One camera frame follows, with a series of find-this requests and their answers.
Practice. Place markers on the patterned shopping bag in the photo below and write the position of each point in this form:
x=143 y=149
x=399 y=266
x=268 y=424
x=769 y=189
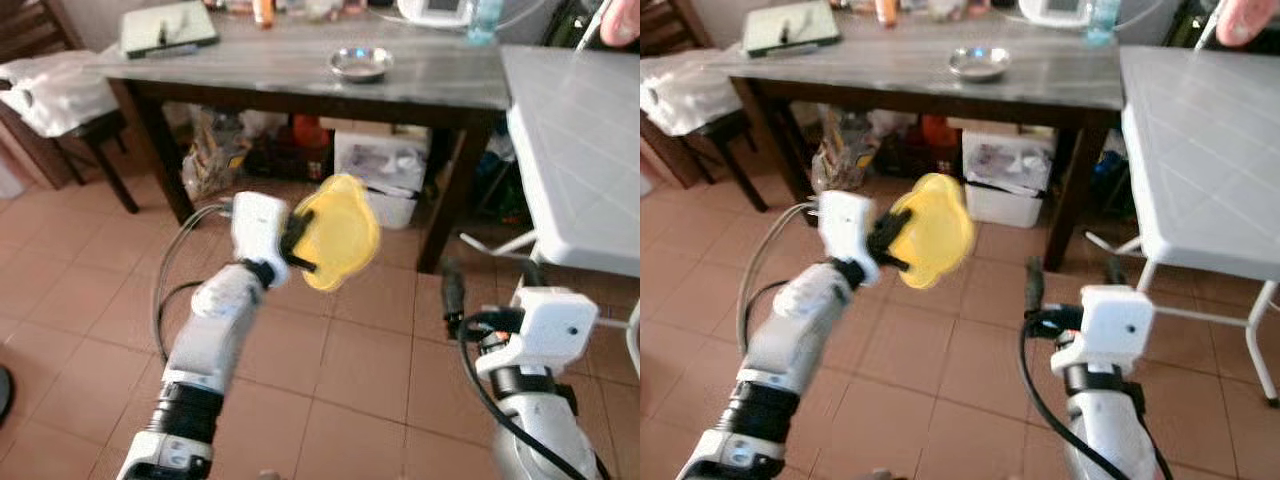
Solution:
x=843 y=152
x=215 y=155

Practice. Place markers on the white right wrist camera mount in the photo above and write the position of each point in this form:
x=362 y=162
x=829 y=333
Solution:
x=550 y=325
x=1115 y=325

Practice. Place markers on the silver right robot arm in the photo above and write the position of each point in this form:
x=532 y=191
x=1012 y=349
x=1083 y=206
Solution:
x=545 y=430
x=1110 y=440

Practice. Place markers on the wooden table with grey top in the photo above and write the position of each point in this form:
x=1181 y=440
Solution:
x=250 y=70
x=870 y=75

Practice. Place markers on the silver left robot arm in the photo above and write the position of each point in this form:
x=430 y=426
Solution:
x=790 y=330
x=210 y=330

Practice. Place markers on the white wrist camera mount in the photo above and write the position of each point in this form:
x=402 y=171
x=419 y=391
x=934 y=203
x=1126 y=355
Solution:
x=550 y=325
x=258 y=225
x=845 y=225
x=1115 y=325

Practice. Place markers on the white kitchen food processor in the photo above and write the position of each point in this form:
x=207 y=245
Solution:
x=433 y=12
x=1055 y=12

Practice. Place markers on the white plastic folding table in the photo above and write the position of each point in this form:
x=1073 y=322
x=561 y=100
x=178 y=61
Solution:
x=1200 y=150
x=580 y=150

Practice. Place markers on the person's hand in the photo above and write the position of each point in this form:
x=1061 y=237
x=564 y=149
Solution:
x=1250 y=20
x=622 y=20

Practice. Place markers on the orange squeeze sauce bottle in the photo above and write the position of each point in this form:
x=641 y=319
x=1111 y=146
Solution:
x=886 y=12
x=263 y=12

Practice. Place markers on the white plastic bag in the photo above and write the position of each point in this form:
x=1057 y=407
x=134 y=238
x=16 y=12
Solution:
x=60 y=95
x=690 y=95

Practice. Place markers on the round stainless steel bowl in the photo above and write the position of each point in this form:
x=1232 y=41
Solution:
x=979 y=64
x=361 y=64

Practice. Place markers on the black round object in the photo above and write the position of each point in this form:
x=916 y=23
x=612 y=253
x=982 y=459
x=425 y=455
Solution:
x=5 y=395

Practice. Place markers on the orange plastic item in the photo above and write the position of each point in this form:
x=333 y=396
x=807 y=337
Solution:
x=938 y=132
x=310 y=132

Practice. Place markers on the white storage box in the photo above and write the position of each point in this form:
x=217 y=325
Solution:
x=1008 y=158
x=380 y=160

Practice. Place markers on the dark wooden chair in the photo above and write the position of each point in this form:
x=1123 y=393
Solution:
x=660 y=25
x=30 y=25

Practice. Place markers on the yellow plastic bowl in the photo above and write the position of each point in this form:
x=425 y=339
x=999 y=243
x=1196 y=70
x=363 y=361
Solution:
x=940 y=232
x=345 y=235

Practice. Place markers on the green-rimmed cutting board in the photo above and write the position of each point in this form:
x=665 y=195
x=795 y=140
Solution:
x=168 y=28
x=790 y=28

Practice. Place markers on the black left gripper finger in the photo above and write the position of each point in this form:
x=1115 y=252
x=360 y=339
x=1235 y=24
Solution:
x=304 y=223
x=898 y=223
x=302 y=263
x=893 y=262

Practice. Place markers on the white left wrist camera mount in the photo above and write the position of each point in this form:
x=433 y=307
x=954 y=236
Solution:
x=845 y=225
x=258 y=225

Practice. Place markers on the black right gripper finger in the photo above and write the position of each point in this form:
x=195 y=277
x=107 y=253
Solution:
x=1114 y=273
x=532 y=277
x=453 y=295
x=1035 y=295

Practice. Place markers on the clear blue-capped water bottle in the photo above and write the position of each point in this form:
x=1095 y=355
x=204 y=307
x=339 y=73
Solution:
x=483 y=20
x=1104 y=20

